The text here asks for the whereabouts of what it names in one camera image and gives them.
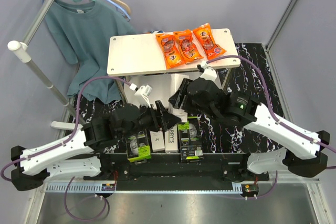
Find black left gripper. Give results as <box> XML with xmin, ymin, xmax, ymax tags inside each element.
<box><xmin>119</xmin><ymin>101</ymin><xmax>182</xmax><ymax>140</ymax></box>

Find white harry's box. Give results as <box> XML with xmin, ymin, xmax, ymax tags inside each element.
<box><xmin>169</xmin><ymin>73</ymin><xmax>189</xmax><ymax>123</ymax></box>
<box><xmin>150</xmin><ymin>131</ymin><xmax>165</xmax><ymax>152</ymax></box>

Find orange razor pack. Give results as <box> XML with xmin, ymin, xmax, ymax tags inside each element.
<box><xmin>155</xmin><ymin>33</ymin><xmax>185</xmax><ymax>69</ymax></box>
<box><xmin>173</xmin><ymin>29</ymin><xmax>203</xmax><ymax>64</ymax></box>
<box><xmin>193</xmin><ymin>23</ymin><xmax>226</xmax><ymax>60</ymax></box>

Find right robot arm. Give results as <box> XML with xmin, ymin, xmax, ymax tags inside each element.
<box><xmin>169</xmin><ymin>78</ymin><xmax>330</xmax><ymax>180</ymax></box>

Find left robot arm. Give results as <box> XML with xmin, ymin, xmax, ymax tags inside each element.
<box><xmin>11</xmin><ymin>101</ymin><xmax>181</xmax><ymax>191</ymax></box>

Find white two-tier shelf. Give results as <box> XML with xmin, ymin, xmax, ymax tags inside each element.
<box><xmin>107</xmin><ymin>28</ymin><xmax>241</xmax><ymax>104</ymax></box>

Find white Harry's box lettered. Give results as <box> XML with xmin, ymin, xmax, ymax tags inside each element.
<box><xmin>164</xmin><ymin>126</ymin><xmax>179</xmax><ymax>153</ymax></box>

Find green black Gillette box right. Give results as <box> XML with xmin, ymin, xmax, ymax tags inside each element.
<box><xmin>177</xmin><ymin>116</ymin><xmax>203</xmax><ymax>163</ymax></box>

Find green black gillette box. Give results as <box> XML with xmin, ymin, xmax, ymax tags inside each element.
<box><xmin>126</xmin><ymin>131</ymin><xmax>151</xmax><ymax>163</ymax></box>
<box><xmin>177</xmin><ymin>116</ymin><xmax>203</xmax><ymax>163</ymax></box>

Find green black Gillette box left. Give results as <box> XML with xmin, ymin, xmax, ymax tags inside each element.
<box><xmin>126</xmin><ymin>131</ymin><xmax>151</xmax><ymax>163</ymax></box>

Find teal t-shirt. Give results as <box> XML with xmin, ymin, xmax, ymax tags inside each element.
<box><xmin>45</xmin><ymin>0</ymin><xmax>136</xmax><ymax>104</ymax></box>

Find white clothes rack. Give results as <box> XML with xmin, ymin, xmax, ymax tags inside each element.
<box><xmin>7</xmin><ymin>0</ymin><xmax>87</xmax><ymax>132</ymax></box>

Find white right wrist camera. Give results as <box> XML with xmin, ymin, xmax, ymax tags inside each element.
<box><xmin>197</xmin><ymin>61</ymin><xmax>217</xmax><ymax>82</ymax></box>

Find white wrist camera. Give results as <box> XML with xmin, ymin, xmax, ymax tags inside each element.
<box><xmin>197</xmin><ymin>61</ymin><xmax>217</xmax><ymax>82</ymax></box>
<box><xmin>129</xmin><ymin>83</ymin><xmax>152</xmax><ymax>107</ymax></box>

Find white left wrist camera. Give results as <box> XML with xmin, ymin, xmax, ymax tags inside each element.
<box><xmin>129</xmin><ymin>83</ymin><xmax>152</xmax><ymax>107</ymax></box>

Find white slotted cable duct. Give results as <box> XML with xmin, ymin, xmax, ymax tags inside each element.
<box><xmin>46</xmin><ymin>183</ymin><xmax>244</xmax><ymax>193</ymax></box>

